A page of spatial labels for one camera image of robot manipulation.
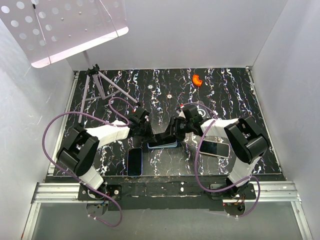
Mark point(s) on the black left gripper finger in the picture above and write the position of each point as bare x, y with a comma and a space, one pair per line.
153, 138
139, 141

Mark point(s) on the perforated music stand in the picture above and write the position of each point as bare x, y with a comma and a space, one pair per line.
49, 31

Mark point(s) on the purple edged black phone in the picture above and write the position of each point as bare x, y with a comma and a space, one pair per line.
135, 162

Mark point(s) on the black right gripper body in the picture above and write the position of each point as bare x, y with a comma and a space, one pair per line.
183, 127

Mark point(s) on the orange curved plastic part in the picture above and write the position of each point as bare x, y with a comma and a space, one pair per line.
196, 80

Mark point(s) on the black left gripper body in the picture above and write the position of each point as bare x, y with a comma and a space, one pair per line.
144, 132

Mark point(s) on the blue phone case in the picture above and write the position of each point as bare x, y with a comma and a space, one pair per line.
163, 146

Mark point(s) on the clear magnetic phone case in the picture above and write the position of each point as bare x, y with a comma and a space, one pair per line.
202, 110

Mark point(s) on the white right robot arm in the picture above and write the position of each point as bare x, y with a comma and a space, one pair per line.
248, 141

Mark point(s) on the lilac phone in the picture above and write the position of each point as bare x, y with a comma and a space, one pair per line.
165, 142

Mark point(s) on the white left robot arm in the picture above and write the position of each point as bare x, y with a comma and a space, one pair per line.
79, 148

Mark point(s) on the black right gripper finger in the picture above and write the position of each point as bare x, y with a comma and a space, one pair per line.
180, 136
169, 130

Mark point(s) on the pink phone case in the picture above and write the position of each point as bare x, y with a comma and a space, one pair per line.
200, 147

